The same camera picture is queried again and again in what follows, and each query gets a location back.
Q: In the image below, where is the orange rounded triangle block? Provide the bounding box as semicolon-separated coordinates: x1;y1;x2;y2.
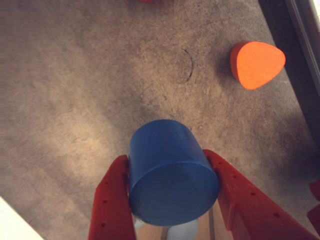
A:
229;40;287;91

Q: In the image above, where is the blue cylinder block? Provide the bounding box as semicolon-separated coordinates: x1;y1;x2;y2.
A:
128;119;221;227

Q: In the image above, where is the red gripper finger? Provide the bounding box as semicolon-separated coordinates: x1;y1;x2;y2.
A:
202;149;320;240
87;154;137;240

